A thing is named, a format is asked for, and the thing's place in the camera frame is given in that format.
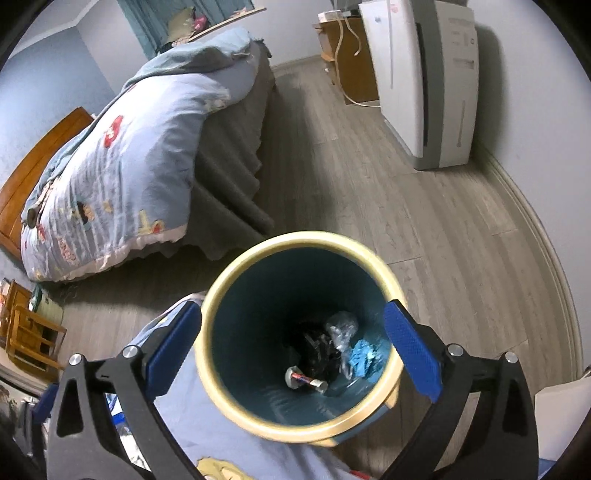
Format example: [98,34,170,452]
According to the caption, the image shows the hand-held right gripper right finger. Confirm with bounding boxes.
[382,299,539,480]

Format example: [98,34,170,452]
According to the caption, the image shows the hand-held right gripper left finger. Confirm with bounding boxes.
[44,300,204,480]

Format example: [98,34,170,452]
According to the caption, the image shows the blue bin with yellow rim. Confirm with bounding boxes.
[194,231,407,446]

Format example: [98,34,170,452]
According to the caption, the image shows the blue crumpled cloth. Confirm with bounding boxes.
[346,339,393,381]

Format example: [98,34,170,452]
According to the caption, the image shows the clear crumpled plastic wrap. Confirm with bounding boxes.
[324,311,361,370]

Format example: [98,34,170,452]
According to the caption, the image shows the black crumpled plastic bag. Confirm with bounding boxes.
[295,318,345,379]

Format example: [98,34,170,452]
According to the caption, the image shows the wooden chair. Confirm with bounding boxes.
[0,279,68,384]

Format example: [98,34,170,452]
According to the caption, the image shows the white flat board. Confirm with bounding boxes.
[533,376,591,462]

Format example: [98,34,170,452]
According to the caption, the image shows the light blue printed quilt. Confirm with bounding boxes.
[21,25,266,282]

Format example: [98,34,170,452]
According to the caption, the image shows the grey bed skirt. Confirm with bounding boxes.
[139,41,278,264]

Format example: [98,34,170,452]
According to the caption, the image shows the wooden headboard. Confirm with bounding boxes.
[0,107,95,266]

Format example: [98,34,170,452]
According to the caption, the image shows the white air purifier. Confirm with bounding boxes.
[359,0,479,171]

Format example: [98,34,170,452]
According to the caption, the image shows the wooden nightstand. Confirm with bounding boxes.
[314,11,380,104]

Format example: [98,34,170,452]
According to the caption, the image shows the teal curtain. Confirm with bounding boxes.
[117,0,254,58]

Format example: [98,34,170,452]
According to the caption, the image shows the wooden plank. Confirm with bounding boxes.
[190,7,267,40]

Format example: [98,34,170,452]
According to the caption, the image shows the white cable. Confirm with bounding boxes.
[335,14,382,109]

